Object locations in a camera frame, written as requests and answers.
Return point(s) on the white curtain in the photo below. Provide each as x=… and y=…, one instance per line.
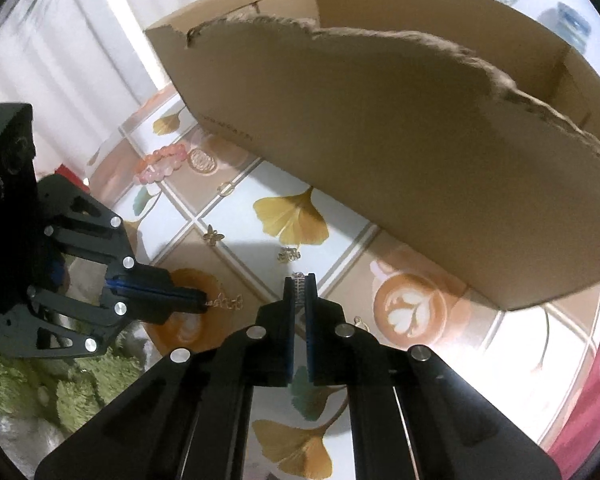
x=83, y=65

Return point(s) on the brown cardboard box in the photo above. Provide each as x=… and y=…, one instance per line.
x=462, y=127

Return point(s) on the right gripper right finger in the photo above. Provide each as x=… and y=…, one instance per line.
x=411, y=415

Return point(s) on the white green fluffy blanket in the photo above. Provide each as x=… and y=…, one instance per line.
x=43, y=402

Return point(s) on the ginkgo macaron patterned mat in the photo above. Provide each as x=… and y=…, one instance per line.
x=246, y=233

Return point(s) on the pink floral blanket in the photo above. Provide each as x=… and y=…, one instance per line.
x=581, y=432

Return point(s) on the red gift bag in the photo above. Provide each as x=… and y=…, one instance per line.
x=64, y=171

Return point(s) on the blue water bottle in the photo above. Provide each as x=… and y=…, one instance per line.
x=572, y=27

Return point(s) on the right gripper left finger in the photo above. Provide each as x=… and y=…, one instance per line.
x=187, y=417

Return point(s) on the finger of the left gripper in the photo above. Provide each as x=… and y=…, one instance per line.
x=82, y=227
x=48, y=325

